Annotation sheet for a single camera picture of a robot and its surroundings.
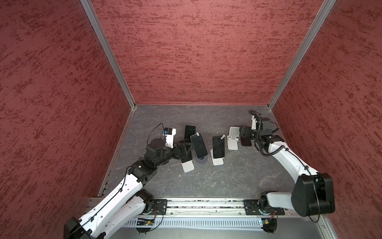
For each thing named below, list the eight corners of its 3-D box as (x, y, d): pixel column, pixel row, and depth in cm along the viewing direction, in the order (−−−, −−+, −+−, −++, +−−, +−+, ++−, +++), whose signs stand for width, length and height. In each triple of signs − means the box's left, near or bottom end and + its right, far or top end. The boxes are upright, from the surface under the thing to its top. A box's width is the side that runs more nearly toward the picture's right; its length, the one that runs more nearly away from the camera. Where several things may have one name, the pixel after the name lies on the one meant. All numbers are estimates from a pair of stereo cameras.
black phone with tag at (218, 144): (211, 160, 92) (214, 148, 80) (210, 147, 98) (213, 134, 85) (222, 160, 92) (227, 148, 80) (221, 147, 98) (224, 134, 85)
